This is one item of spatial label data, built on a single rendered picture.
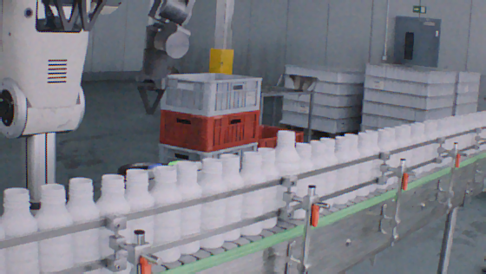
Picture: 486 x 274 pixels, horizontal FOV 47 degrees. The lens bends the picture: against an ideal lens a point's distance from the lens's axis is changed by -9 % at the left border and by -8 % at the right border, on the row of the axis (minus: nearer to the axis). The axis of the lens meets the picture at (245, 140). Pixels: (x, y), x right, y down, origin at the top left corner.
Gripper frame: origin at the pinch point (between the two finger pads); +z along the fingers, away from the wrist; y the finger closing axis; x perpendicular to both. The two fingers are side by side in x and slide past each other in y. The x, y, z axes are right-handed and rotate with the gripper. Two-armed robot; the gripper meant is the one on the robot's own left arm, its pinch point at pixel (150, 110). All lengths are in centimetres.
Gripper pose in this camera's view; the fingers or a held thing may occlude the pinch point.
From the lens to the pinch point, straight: 138.3
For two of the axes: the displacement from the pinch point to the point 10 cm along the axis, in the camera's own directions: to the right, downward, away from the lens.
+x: -9.9, -1.2, -0.2
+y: 0.2, -3.1, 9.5
